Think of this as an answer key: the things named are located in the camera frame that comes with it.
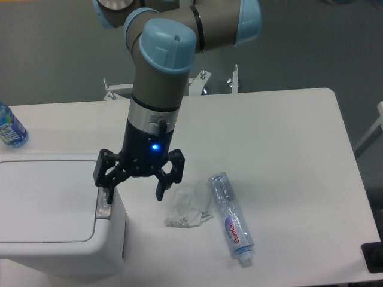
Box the crumpled clear plastic wrapper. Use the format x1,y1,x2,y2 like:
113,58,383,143
164,181,213,228

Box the clear crushed plastic bottle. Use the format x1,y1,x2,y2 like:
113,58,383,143
208,172,254,267

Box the blue labelled water bottle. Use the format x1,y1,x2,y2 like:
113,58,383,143
1,102,28,148

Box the white push-lid trash can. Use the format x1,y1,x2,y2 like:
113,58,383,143
1,154,127,276

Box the black clamp at table edge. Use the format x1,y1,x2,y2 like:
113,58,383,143
361,242,382,274

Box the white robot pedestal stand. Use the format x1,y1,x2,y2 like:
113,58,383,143
103,63,241,101

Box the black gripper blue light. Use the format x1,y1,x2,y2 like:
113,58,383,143
93,118,185,204

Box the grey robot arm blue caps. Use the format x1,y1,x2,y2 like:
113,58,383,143
93,1,262,203

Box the white frame at right edge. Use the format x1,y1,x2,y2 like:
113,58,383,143
354,102,382,159

